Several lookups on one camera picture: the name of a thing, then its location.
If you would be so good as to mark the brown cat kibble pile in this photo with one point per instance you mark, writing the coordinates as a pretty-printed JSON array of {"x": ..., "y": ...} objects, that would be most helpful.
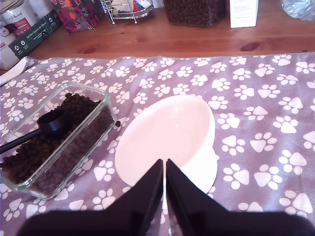
[
  {"x": 81, "y": 105},
  {"x": 194, "y": 14}
]

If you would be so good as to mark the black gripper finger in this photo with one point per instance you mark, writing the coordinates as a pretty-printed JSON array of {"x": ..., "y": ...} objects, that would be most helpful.
[
  {"x": 187, "y": 196},
  {"x": 145, "y": 196}
]

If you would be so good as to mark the single stray kibble piece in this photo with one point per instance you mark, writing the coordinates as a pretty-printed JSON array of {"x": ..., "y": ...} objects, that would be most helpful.
[{"x": 118, "y": 124}]

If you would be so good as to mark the plain white tin can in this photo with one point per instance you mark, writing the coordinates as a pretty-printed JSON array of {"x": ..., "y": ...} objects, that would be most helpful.
[{"x": 40, "y": 7}]

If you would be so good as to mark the colourful floral print box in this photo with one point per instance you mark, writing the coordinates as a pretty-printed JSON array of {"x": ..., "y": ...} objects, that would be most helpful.
[{"x": 76, "y": 17}]

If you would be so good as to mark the dark green printed box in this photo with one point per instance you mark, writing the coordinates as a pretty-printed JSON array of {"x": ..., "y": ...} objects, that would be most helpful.
[{"x": 32, "y": 37}]

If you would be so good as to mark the black plastic measuring scoop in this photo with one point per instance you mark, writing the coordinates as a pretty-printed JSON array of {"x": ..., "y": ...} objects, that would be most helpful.
[{"x": 53, "y": 123}]

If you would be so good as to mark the large clear water bottle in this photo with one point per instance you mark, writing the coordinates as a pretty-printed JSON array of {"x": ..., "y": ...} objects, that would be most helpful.
[{"x": 300, "y": 8}]

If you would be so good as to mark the purple paw print cloth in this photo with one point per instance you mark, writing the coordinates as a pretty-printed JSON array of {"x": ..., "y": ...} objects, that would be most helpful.
[{"x": 258, "y": 172}]

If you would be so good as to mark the tall clear storage jar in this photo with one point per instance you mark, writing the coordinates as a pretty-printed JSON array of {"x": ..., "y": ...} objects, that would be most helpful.
[{"x": 194, "y": 12}]

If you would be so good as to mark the white ceramic tilted food bowl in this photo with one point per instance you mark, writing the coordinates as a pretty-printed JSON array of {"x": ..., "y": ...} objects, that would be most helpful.
[{"x": 172, "y": 130}]

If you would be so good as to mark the small white carton box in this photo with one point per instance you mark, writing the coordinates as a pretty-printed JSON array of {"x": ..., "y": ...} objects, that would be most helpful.
[{"x": 243, "y": 14}]

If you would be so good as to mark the clear glass rectangular container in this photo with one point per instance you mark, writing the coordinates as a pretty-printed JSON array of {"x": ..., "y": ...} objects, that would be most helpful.
[{"x": 73, "y": 157}]

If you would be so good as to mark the white tin can red label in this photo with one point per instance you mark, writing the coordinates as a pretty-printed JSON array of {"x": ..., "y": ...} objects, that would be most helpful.
[{"x": 17, "y": 14}]

